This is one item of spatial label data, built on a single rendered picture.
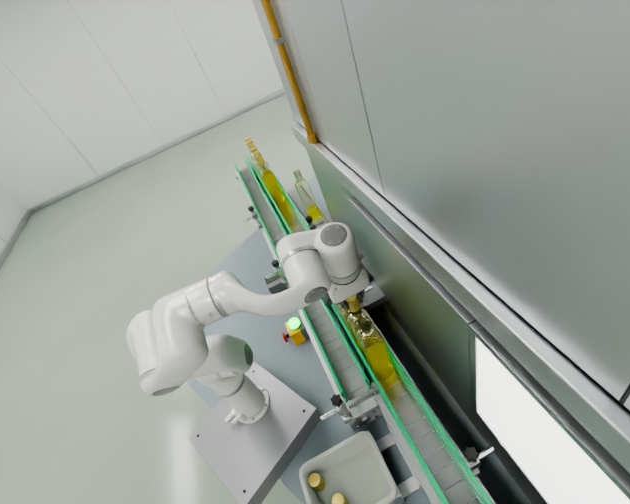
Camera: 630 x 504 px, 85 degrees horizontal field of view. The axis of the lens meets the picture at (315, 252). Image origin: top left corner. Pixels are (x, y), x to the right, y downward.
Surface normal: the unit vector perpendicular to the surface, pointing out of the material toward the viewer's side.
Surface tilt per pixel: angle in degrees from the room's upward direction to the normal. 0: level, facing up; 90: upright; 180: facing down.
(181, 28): 90
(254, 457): 2
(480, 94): 90
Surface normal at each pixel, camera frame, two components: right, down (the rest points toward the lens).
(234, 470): -0.33, -0.72
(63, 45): 0.35, 0.55
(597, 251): -0.89, 0.46
